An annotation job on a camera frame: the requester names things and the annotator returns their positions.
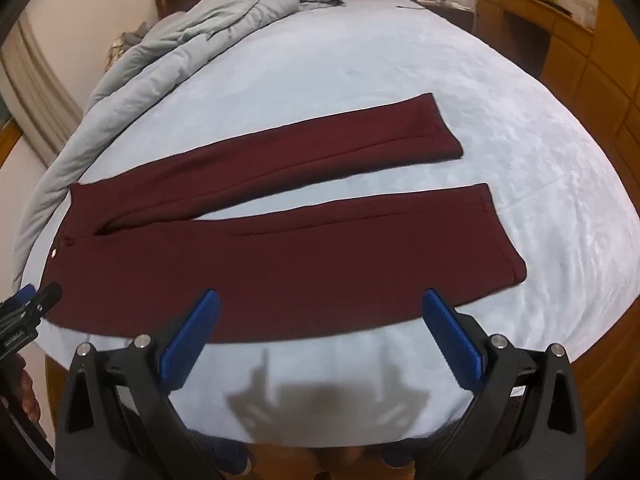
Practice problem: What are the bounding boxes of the floral pillow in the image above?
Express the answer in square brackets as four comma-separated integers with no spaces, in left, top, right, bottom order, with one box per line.
[106,34,132,63]

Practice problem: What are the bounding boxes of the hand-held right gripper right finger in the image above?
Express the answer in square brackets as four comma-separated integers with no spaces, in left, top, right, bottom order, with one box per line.
[400,287,587,480]

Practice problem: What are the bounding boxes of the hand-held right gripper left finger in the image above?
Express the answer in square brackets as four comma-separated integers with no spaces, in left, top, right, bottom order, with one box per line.
[54,289,236,480]

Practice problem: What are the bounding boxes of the maroon pants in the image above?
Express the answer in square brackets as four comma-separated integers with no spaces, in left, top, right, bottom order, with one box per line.
[42,92,528,346]

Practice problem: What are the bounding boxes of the beige curtain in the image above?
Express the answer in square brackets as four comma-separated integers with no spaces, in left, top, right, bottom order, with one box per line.
[0,15,83,168]

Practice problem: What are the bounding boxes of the dark wooden nightstand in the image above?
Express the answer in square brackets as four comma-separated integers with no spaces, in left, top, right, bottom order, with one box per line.
[400,0,476,36]

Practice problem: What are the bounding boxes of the wooden cabinet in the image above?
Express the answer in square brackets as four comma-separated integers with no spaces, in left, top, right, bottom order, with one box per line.
[475,0,640,411]

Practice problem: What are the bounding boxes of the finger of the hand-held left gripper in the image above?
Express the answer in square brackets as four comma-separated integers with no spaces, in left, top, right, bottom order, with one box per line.
[0,285,37,312]
[0,282,63,361]

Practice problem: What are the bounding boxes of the bed with light blue sheet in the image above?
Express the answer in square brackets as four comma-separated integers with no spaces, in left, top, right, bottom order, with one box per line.
[10,0,640,451]

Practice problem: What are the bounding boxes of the grey duvet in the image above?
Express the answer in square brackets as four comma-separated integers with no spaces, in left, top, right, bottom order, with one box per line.
[12,0,346,281]

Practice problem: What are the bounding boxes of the person's left hand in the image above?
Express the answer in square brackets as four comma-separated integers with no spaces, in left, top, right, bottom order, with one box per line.
[0,355,42,426]

